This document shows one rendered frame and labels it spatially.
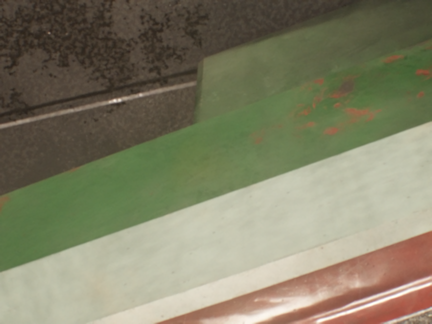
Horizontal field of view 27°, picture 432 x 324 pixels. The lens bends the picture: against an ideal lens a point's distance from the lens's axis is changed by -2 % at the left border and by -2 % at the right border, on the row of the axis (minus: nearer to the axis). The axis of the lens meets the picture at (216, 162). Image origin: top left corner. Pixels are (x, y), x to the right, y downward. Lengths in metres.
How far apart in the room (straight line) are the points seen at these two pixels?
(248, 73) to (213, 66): 0.10
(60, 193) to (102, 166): 0.05
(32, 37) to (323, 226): 0.88
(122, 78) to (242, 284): 0.86
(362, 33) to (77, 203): 0.52
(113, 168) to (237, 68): 0.44
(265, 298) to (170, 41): 0.81
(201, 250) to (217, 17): 0.79
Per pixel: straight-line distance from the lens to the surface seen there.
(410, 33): 1.10
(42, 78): 1.36
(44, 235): 0.73
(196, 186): 0.69
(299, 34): 1.25
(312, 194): 0.56
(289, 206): 0.56
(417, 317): 0.54
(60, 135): 1.39
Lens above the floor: 1.27
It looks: 67 degrees down
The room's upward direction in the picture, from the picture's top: 179 degrees counter-clockwise
